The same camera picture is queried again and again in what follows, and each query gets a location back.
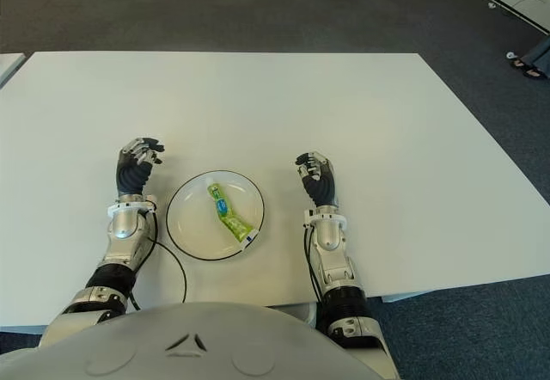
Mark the grey trouser leg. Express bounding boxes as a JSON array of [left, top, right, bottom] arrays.
[[521, 37, 550, 76]]

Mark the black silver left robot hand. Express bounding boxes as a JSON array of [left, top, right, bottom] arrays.
[[115, 137, 167, 203]]

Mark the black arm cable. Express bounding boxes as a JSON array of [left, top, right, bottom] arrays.
[[303, 224, 328, 309], [127, 211, 188, 313]]

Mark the white side table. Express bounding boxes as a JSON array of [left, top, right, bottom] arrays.
[[0, 52, 24, 89]]

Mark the white plate with black rim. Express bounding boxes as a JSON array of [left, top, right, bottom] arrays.
[[165, 169, 266, 262]]

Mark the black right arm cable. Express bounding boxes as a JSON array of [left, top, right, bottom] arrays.
[[303, 224, 328, 309]]

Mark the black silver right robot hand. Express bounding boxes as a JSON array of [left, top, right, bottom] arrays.
[[294, 150, 341, 210]]

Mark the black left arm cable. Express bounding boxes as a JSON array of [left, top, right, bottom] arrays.
[[127, 211, 188, 313]]

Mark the grey robot torso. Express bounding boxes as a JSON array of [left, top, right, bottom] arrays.
[[0, 301, 380, 380]]

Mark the green white toothpaste tube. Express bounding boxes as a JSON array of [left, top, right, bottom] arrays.
[[207, 183, 260, 249]]

